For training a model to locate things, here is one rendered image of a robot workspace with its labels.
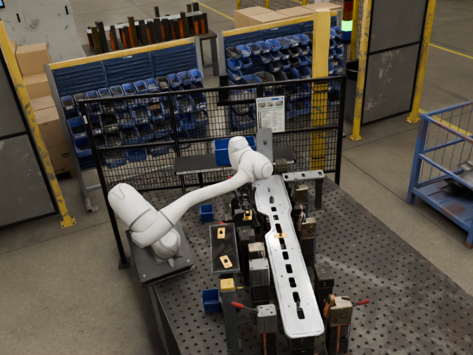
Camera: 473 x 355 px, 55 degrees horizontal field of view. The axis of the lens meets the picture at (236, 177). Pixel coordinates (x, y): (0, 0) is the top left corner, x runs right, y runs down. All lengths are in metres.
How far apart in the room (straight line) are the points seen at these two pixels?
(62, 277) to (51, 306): 0.32
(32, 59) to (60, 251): 3.22
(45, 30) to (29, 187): 4.83
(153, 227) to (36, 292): 2.28
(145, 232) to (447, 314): 1.70
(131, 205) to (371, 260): 1.60
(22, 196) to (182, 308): 2.42
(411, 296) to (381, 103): 3.47
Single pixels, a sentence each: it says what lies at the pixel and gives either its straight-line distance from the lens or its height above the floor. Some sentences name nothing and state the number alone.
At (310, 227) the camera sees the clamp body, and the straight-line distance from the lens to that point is 2.74.
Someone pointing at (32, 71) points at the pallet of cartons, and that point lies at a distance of 6.99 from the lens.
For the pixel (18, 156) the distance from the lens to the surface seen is 4.50.
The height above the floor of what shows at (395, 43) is 1.10.
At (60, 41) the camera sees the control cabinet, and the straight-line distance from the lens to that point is 9.12.
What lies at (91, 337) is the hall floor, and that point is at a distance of 3.73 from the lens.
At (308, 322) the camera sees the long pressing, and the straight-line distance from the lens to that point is 2.26.
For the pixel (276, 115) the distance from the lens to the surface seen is 3.41.
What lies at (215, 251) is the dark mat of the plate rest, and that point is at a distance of 2.38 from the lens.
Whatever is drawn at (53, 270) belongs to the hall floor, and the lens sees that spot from 4.39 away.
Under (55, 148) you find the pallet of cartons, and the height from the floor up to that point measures 0.42.
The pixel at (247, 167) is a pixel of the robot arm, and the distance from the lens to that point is 2.08.
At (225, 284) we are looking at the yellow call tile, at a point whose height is 1.16.
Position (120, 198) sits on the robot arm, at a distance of 2.14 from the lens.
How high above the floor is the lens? 2.74
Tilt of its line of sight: 33 degrees down
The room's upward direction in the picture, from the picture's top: 4 degrees counter-clockwise
